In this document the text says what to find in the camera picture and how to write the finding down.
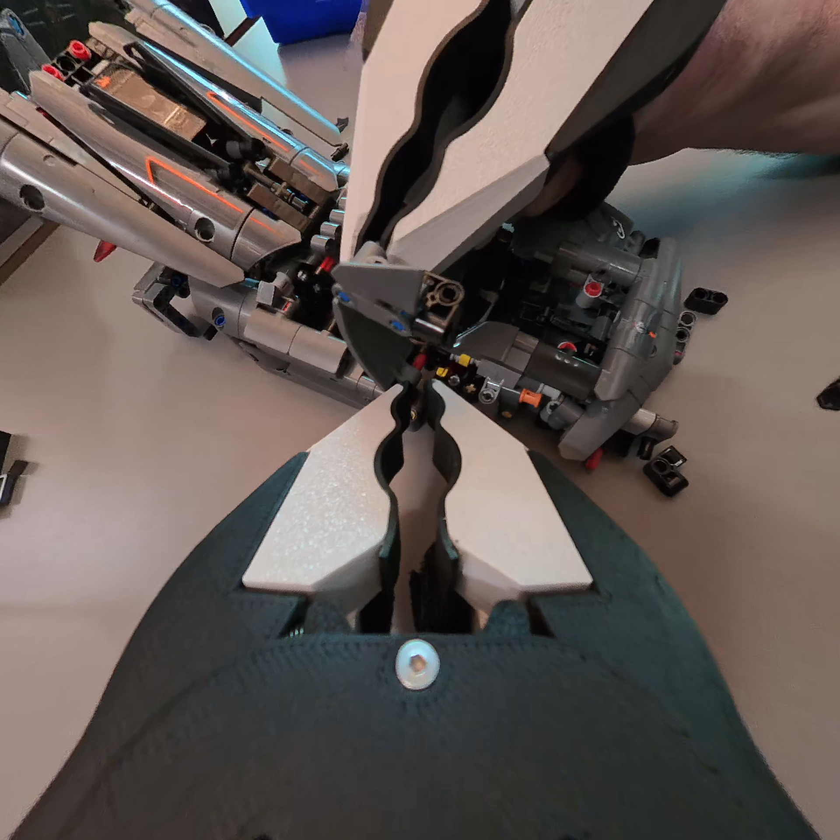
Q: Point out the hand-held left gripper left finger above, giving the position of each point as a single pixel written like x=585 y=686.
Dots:
x=321 y=525

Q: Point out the person's right hand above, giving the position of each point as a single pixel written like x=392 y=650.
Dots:
x=754 y=79

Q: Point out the black toy brick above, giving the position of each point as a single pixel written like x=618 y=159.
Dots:
x=832 y=396
x=666 y=471
x=705 y=299

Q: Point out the grey toy brick car model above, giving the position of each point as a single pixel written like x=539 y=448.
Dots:
x=197 y=184

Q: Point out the blue plastic bin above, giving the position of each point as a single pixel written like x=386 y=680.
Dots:
x=308 y=19

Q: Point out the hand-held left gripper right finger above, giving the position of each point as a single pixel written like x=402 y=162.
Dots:
x=518 y=525

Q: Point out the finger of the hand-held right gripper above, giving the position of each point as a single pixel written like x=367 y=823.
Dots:
x=512 y=144
x=387 y=98

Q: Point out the small toy brick beam subassembly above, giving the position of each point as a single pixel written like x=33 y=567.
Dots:
x=387 y=282

